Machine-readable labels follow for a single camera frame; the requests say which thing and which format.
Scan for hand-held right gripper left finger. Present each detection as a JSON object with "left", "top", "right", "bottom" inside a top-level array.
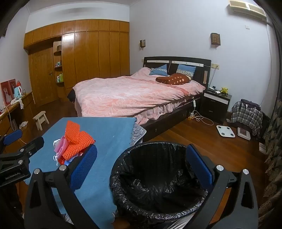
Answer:
[{"left": 24, "top": 145, "right": 100, "bottom": 229}]

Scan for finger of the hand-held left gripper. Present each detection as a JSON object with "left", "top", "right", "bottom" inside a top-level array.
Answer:
[
  {"left": 0, "top": 129, "right": 23, "bottom": 154},
  {"left": 0, "top": 137, "right": 45, "bottom": 170}
]

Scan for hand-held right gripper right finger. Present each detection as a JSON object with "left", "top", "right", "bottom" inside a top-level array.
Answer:
[{"left": 186, "top": 144, "right": 259, "bottom": 229}]

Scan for pink plastic wrapper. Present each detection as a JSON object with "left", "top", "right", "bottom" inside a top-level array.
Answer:
[{"left": 53, "top": 136, "right": 71, "bottom": 157}]

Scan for orange foam net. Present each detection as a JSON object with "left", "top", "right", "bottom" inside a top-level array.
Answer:
[{"left": 58, "top": 121, "right": 96, "bottom": 164}]

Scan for trash bin with black liner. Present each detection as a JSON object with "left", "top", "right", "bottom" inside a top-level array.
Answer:
[{"left": 109, "top": 141, "right": 209, "bottom": 229}]

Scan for white wooden stool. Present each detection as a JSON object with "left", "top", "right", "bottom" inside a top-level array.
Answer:
[{"left": 33, "top": 111, "right": 50, "bottom": 131}]

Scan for blue table cloth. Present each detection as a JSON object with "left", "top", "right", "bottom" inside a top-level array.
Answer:
[{"left": 24, "top": 117, "right": 138, "bottom": 229}]

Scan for wooden side cabinet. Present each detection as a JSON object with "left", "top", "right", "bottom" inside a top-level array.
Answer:
[{"left": 0, "top": 91, "right": 37, "bottom": 137}]

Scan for white cloth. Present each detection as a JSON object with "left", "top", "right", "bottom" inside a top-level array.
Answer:
[{"left": 11, "top": 98, "right": 24, "bottom": 109}]

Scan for white bathroom scale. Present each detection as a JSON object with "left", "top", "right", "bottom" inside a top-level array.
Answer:
[{"left": 216, "top": 125, "right": 236, "bottom": 137}]

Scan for red photo frames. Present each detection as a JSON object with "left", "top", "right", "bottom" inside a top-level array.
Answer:
[{"left": 0, "top": 79, "right": 16, "bottom": 106}]

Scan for scale with dark centre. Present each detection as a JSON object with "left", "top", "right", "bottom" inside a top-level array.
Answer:
[{"left": 237, "top": 127, "right": 252, "bottom": 141}]

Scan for dark nightstand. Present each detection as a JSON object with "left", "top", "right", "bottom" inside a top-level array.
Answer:
[{"left": 200, "top": 88, "right": 232, "bottom": 124}]

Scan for grey quilted cloth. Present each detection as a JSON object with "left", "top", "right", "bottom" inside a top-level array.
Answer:
[{"left": 130, "top": 122, "right": 147, "bottom": 146}]

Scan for plaid cloth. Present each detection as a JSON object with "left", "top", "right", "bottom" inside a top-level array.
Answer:
[{"left": 231, "top": 101, "right": 263, "bottom": 136}]

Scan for patterned curtain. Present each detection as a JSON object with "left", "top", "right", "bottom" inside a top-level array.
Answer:
[{"left": 258, "top": 88, "right": 282, "bottom": 229}]

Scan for dark purple bag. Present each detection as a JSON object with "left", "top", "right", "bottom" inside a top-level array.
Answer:
[{"left": 240, "top": 99, "right": 261, "bottom": 110}]

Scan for bed with pink blanket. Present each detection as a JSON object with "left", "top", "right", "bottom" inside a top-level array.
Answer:
[{"left": 73, "top": 67, "right": 206, "bottom": 126}]

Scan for brown dotted pillow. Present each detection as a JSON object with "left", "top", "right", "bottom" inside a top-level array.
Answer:
[{"left": 155, "top": 73, "right": 192, "bottom": 85}]

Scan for blue pillow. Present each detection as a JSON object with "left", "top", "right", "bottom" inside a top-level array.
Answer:
[
  {"left": 149, "top": 64, "right": 168, "bottom": 76},
  {"left": 176, "top": 64, "right": 196, "bottom": 77}
]

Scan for dark wooden bed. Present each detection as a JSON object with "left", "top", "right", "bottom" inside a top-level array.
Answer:
[{"left": 73, "top": 57, "right": 212, "bottom": 142}]

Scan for wooden wardrobe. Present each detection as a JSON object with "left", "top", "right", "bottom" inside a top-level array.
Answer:
[{"left": 23, "top": 19, "right": 130, "bottom": 108}]

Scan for air conditioner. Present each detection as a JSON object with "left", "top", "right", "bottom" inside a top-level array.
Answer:
[{"left": 228, "top": 0, "right": 268, "bottom": 22}]

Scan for white charging cable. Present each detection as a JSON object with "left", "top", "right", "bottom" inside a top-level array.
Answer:
[{"left": 0, "top": 106, "right": 16, "bottom": 130}]

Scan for white floor cable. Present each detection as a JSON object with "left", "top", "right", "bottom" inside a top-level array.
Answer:
[{"left": 194, "top": 110, "right": 214, "bottom": 126}]

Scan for large wall lamp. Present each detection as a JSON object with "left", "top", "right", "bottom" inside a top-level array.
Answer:
[{"left": 210, "top": 33, "right": 221, "bottom": 47}]

